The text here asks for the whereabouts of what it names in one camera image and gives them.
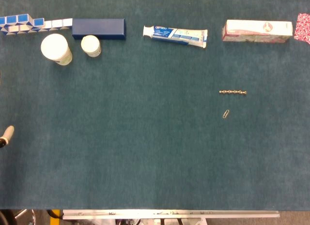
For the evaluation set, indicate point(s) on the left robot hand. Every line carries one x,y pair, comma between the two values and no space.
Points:
7,134

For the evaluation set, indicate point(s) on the large white paper cup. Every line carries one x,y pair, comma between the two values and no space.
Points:
55,48

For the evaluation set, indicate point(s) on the blue white snake puzzle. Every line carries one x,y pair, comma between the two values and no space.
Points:
23,18

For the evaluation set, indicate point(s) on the small white jar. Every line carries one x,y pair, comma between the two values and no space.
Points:
90,45

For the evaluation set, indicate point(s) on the dark blue rectangular box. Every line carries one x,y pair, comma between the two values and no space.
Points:
99,28

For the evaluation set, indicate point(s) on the blue white toothpaste tube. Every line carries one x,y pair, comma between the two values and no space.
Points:
176,35

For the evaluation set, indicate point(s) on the metal paper clip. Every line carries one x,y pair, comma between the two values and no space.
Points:
226,114

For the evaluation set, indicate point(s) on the pink white toothpaste carton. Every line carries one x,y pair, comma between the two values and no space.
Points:
256,30

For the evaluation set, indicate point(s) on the red white patterned cloth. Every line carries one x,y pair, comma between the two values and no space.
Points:
303,27

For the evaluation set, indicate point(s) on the aluminium table edge rail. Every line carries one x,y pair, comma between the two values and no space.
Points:
169,214

